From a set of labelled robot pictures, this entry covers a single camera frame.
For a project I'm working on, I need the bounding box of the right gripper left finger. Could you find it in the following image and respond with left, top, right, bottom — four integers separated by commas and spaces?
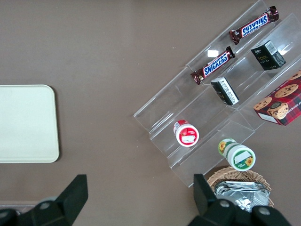
0, 174, 89, 226

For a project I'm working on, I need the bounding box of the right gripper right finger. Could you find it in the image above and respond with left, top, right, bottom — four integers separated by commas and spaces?
187, 173, 299, 226

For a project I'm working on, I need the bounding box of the aluminium foil tray stack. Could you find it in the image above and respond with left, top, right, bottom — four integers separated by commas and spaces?
213, 180, 271, 214

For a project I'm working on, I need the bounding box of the light tan wicker basket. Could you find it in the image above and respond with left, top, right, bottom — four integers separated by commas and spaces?
206, 166, 275, 214

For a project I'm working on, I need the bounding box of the cream rectangular serving tray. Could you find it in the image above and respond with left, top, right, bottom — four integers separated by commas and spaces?
0, 84, 60, 164

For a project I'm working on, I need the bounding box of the green and white lidded cup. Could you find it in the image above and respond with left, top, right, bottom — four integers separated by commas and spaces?
217, 138, 256, 171

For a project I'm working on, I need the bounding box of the red and white lidded cup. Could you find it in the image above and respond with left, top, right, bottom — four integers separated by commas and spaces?
173, 119, 200, 147

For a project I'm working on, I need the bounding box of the clear acrylic stepped display stand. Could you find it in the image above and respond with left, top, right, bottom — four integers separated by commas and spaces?
133, 0, 301, 188

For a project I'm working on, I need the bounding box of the small black carton box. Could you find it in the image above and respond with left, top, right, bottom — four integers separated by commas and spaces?
250, 40, 287, 71
210, 77, 240, 106

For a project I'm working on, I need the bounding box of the red tartan cookie box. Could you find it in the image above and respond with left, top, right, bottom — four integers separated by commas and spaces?
253, 70, 301, 127

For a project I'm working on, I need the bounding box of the brown Snickers chocolate bar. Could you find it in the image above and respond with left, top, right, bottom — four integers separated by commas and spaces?
190, 46, 236, 86
229, 6, 280, 46

